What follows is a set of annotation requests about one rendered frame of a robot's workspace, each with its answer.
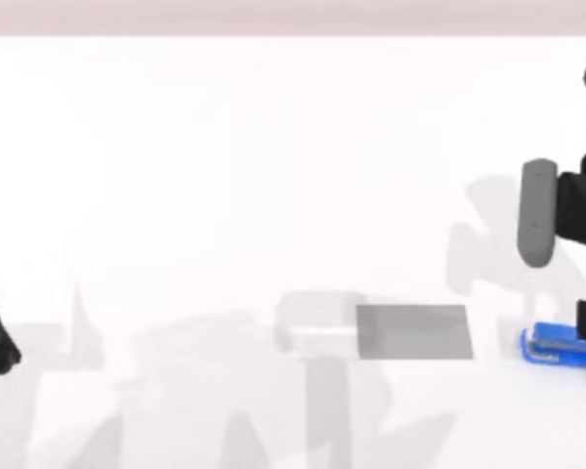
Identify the blue stapler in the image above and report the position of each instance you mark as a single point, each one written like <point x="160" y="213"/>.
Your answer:
<point x="549" y="344"/>

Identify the grey square pad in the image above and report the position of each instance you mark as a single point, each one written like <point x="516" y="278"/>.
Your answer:
<point x="414" y="332"/>

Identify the gray wrist camera box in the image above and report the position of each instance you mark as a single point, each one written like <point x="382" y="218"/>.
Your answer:
<point x="536" y="212"/>

